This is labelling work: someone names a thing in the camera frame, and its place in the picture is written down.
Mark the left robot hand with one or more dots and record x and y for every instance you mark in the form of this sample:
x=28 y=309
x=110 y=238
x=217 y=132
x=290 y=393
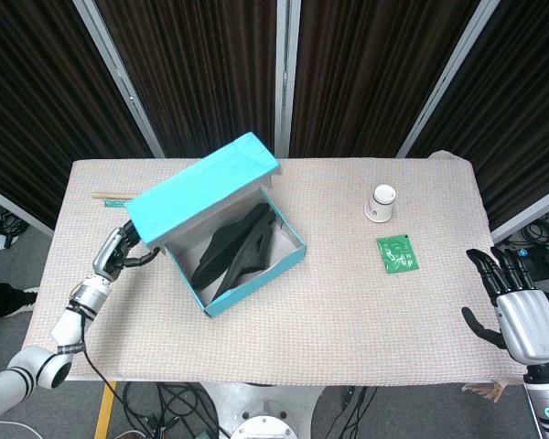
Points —
x=106 y=256

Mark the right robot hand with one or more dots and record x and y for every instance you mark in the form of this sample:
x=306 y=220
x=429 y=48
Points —
x=530 y=324

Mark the teal cardboard shoe box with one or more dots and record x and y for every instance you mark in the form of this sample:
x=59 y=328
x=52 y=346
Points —
x=196 y=201

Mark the black rubber slipper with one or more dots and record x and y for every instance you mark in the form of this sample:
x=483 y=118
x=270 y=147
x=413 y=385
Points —
x=224 y=247
x=251 y=260

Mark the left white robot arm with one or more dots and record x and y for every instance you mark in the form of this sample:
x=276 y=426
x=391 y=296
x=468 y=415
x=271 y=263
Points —
x=66 y=331

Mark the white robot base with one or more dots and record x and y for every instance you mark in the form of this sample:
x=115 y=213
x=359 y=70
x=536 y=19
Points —
x=265 y=411

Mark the green marker pen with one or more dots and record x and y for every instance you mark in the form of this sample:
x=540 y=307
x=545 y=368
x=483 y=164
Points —
x=114 y=203

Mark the wooden stick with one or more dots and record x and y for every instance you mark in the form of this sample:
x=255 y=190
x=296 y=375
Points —
x=112 y=195

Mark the black shoe white sole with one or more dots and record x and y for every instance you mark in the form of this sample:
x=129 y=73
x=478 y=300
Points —
x=4 y=297

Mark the green foil sachet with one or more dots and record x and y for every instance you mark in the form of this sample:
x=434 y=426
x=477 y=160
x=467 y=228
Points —
x=397 y=253

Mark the yellow floor tape strip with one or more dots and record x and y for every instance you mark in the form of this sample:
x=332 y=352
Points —
x=103 y=411

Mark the dark brown partition panel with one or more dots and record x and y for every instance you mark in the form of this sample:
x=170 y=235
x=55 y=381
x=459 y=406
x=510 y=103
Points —
x=36 y=91
x=361 y=68
x=201 y=68
x=521 y=91

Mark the beige waffle tablecloth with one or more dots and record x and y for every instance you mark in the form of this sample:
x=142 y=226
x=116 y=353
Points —
x=347 y=329

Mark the white paper cup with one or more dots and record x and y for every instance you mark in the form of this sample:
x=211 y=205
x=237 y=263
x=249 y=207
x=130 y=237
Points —
x=379 y=208

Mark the grey partition base rail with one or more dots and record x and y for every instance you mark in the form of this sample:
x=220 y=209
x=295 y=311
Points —
x=18 y=208
x=530 y=215

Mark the grey partition post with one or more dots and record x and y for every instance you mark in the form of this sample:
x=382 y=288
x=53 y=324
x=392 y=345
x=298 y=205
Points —
x=287 y=78
x=446 y=78
x=119 y=78

